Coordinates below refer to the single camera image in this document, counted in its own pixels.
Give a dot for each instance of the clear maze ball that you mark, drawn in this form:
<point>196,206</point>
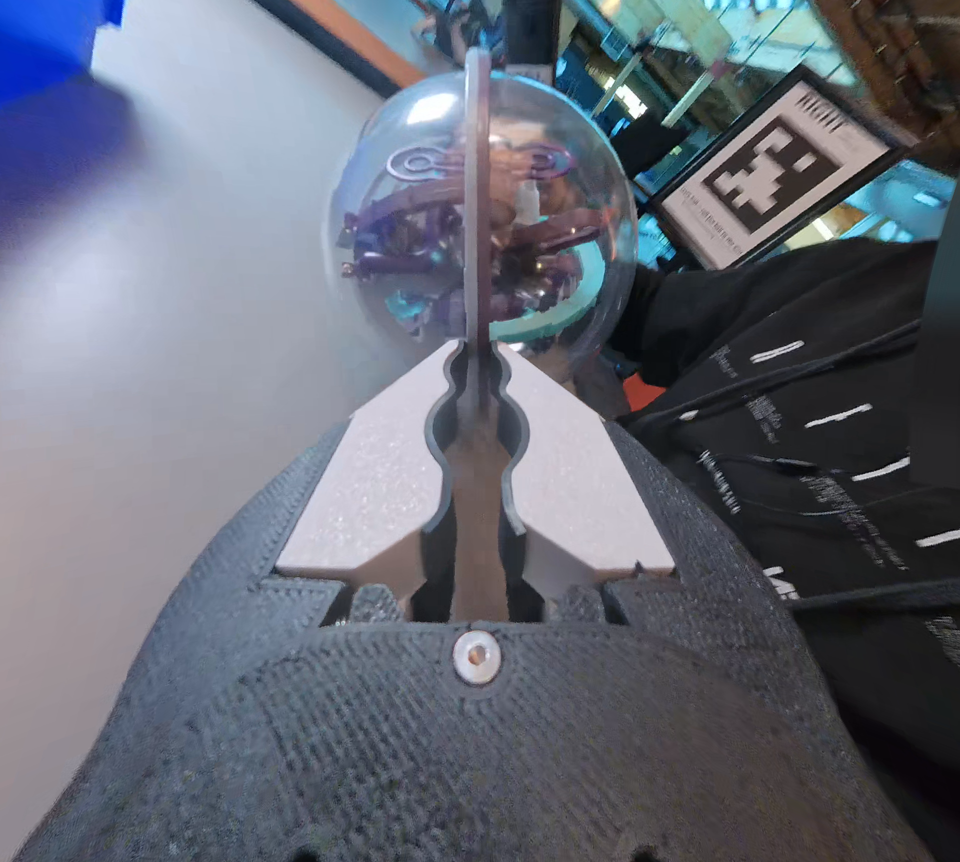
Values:
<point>420,217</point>

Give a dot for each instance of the person's black clothing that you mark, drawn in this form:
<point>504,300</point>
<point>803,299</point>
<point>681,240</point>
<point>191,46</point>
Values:
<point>855,502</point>

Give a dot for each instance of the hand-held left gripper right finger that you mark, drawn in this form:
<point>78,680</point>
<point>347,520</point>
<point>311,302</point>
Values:
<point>593,502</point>

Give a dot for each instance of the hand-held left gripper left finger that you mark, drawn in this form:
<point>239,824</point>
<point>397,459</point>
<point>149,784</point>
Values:
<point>368,502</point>

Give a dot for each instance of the person's right forearm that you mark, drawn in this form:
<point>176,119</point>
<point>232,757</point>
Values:
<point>705,314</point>

